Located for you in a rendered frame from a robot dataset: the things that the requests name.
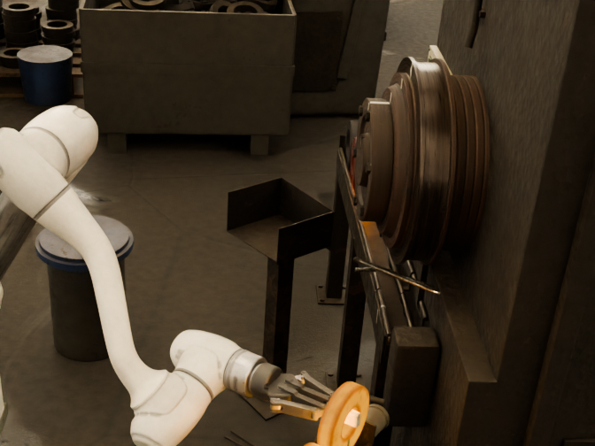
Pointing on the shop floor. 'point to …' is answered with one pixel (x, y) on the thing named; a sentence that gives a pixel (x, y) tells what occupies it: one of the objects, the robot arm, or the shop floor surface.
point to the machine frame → (520, 239)
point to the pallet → (38, 36)
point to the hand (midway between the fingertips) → (343, 413)
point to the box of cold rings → (188, 68)
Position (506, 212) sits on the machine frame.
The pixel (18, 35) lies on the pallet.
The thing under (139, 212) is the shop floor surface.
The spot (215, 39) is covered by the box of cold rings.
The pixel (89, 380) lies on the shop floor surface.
